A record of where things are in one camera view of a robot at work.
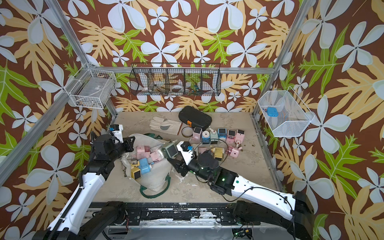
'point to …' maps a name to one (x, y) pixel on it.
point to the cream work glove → (160, 124)
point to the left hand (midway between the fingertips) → (134, 135)
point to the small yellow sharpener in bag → (136, 172)
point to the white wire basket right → (284, 113)
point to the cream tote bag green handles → (146, 165)
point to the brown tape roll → (187, 131)
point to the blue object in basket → (272, 112)
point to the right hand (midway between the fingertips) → (170, 155)
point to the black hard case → (194, 117)
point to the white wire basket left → (93, 89)
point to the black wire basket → (200, 79)
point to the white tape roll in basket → (177, 88)
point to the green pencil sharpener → (214, 136)
